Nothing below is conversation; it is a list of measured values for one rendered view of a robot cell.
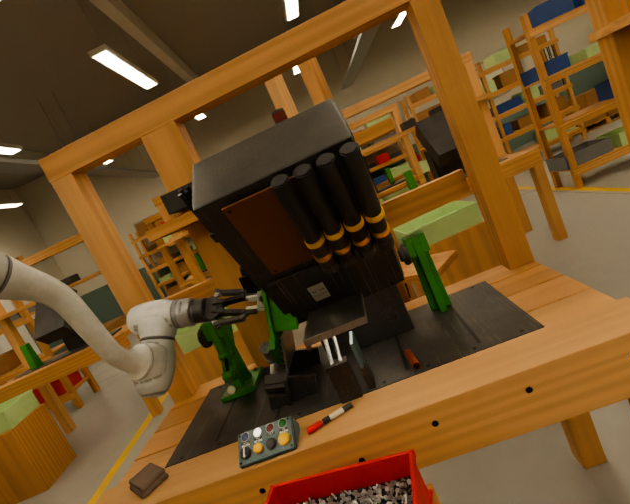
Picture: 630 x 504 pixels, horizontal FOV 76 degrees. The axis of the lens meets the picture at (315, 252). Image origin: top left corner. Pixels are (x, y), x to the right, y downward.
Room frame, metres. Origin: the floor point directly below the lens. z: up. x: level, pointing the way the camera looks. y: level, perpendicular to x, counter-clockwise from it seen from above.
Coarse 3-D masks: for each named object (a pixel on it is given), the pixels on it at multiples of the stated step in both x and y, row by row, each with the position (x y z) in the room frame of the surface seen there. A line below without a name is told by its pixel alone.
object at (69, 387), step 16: (16, 304) 5.26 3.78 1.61; (16, 320) 5.27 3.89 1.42; (32, 320) 5.30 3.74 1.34; (48, 352) 5.25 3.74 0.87; (0, 368) 5.37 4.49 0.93; (16, 368) 5.32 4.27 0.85; (0, 384) 5.75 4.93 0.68; (64, 384) 5.26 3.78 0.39; (80, 384) 5.46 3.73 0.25; (96, 384) 5.72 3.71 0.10; (64, 400) 5.22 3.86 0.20; (80, 400) 5.30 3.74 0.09
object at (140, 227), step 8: (496, 72) 10.80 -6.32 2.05; (480, 80) 10.82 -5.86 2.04; (488, 80) 10.81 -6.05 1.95; (496, 96) 10.81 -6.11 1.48; (136, 224) 11.36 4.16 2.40; (144, 224) 11.35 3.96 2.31; (160, 224) 11.33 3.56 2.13; (144, 232) 11.36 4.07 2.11; (144, 240) 11.36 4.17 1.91; (152, 248) 11.36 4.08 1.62
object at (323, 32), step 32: (352, 0) 1.39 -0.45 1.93; (384, 0) 1.37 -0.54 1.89; (288, 32) 1.42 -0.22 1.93; (320, 32) 1.40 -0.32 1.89; (352, 32) 1.42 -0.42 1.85; (224, 64) 1.45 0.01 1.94; (256, 64) 1.44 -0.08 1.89; (288, 64) 1.45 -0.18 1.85; (192, 96) 1.47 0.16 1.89; (224, 96) 1.47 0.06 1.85; (128, 128) 1.51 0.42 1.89; (64, 160) 1.54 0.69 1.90; (96, 160) 1.54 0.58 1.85
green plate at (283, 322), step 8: (264, 296) 1.09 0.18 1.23; (264, 304) 1.10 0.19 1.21; (272, 304) 1.11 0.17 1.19; (272, 312) 1.11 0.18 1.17; (280, 312) 1.10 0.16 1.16; (272, 320) 1.11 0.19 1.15; (280, 320) 1.11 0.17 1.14; (288, 320) 1.10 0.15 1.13; (296, 320) 1.10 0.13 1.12; (272, 328) 1.10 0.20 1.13; (280, 328) 1.11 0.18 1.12; (288, 328) 1.10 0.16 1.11; (296, 328) 1.10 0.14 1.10; (272, 336) 1.10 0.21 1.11
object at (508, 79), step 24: (504, 48) 7.84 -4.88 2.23; (528, 48) 7.84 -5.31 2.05; (552, 48) 7.71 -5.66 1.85; (480, 72) 7.83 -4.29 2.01; (504, 72) 7.88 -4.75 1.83; (408, 96) 7.90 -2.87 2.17; (432, 96) 7.84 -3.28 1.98; (528, 120) 7.87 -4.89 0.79; (552, 120) 7.73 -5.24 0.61; (504, 144) 7.86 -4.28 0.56; (552, 144) 7.74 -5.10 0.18
